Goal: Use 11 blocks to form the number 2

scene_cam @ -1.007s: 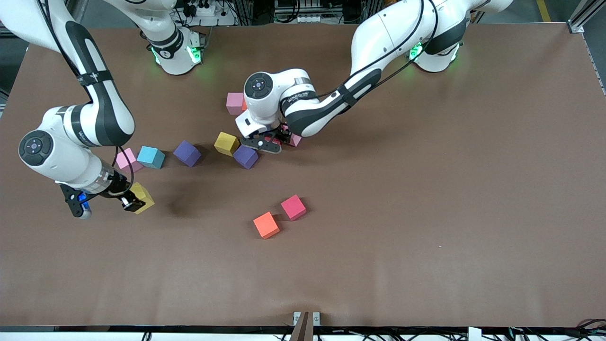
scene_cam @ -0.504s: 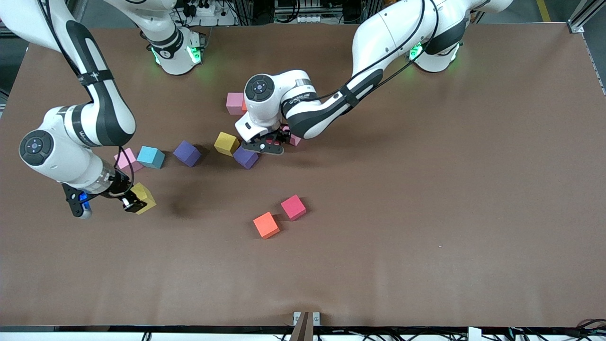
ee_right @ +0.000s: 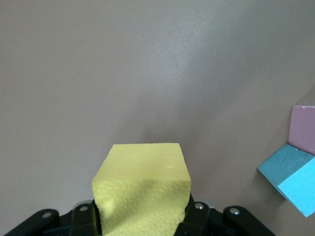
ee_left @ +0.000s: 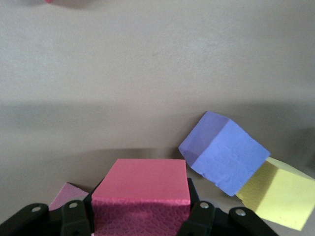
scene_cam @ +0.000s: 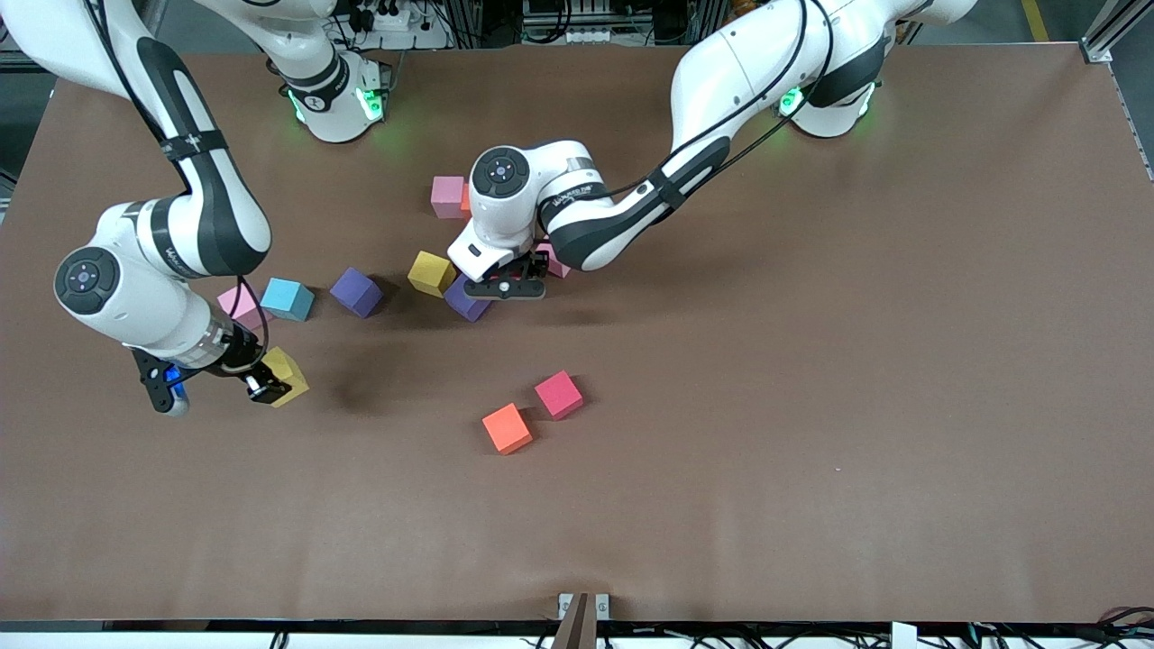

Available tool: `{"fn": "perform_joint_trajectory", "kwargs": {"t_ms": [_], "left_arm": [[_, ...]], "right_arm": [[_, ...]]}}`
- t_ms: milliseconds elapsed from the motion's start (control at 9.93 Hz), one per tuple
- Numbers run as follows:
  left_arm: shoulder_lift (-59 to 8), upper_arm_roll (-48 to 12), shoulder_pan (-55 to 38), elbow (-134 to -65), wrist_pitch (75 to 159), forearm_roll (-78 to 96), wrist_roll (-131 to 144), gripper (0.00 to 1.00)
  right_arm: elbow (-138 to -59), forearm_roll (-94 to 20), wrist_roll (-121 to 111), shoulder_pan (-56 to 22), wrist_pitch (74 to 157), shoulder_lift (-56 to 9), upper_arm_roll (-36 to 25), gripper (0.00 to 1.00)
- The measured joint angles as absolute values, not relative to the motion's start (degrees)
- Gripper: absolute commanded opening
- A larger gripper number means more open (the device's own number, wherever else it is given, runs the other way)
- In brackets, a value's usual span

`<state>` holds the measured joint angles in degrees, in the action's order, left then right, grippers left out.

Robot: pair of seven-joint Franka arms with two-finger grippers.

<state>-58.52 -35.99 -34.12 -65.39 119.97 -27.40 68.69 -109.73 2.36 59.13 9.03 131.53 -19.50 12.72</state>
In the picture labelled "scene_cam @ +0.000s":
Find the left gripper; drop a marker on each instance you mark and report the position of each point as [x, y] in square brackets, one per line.
[530, 267]

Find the white power strip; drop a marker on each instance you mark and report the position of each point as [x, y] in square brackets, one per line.
[577, 38]
[397, 22]

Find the orange crumpled bag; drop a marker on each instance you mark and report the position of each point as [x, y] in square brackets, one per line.
[741, 5]

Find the pink foam cube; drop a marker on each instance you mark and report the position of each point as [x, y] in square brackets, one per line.
[556, 263]
[445, 196]
[242, 297]

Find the purple foam cube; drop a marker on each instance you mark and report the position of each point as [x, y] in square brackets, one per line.
[464, 305]
[354, 290]

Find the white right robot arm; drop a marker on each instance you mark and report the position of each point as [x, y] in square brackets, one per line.
[153, 306]

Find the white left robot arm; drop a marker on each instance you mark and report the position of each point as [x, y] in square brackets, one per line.
[739, 63]

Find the table cover sheet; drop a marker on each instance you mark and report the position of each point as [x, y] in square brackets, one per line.
[721, 505]

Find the blue foam cube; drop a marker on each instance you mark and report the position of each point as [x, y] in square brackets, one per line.
[285, 297]

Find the aluminium frame post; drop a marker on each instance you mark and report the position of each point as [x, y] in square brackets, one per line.
[577, 631]

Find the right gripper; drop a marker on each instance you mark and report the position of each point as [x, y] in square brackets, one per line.
[241, 354]

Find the white metal bracket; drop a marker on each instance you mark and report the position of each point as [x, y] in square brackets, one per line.
[566, 602]

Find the aluminium frame profile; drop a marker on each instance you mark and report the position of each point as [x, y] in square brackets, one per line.
[1113, 25]
[70, 65]

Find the white label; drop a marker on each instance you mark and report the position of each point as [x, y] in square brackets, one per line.
[903, 635]

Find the orange foam cube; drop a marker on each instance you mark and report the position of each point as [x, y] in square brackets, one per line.
[506, 427]
[466, 200]

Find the yellow foam cube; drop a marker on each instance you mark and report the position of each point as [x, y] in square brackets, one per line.
[287, 371]
[431, 273]

